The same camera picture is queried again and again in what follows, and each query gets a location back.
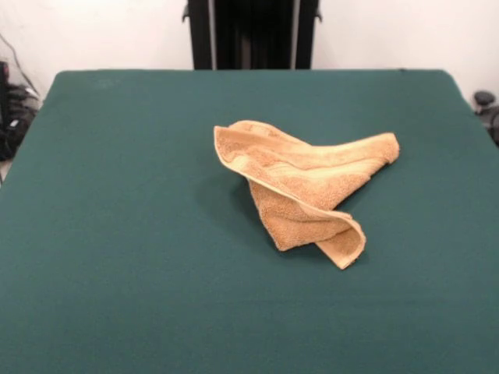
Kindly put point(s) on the tan terry towel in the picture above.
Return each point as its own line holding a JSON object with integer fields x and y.
{"x": 296, "y": 183}

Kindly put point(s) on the dark green table cloth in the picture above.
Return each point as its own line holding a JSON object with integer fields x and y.
{"x": 117, "y": 233}

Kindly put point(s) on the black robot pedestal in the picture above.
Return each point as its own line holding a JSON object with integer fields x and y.
{"x": 249, "y": 35}

